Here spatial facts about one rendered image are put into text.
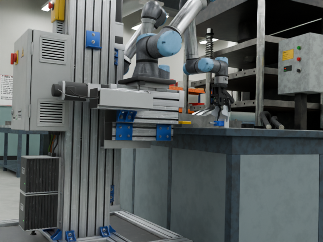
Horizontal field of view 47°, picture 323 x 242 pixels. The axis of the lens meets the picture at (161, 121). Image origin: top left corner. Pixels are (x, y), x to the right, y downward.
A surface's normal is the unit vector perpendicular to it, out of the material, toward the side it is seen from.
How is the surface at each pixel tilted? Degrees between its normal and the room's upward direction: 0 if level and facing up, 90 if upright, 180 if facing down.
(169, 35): 96
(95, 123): 90
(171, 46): 96
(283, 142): 90
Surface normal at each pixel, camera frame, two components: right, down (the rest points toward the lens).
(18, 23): 0.58, 0.00
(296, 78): -0.90, -0.04
